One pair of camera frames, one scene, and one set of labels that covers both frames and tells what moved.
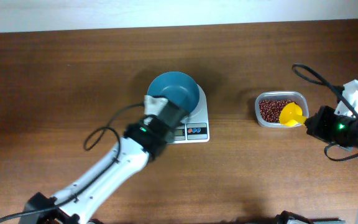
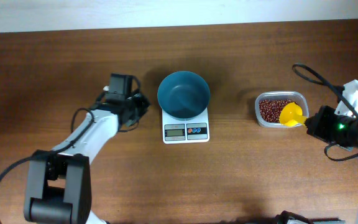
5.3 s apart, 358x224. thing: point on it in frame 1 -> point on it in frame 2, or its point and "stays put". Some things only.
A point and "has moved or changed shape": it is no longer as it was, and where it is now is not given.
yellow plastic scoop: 291,114 stays put
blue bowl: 178,87 has moved or changed shape
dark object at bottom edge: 281,218 stays put
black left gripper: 155,121 -> 146,98
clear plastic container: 295,96 stays put
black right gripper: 314,121 stays put
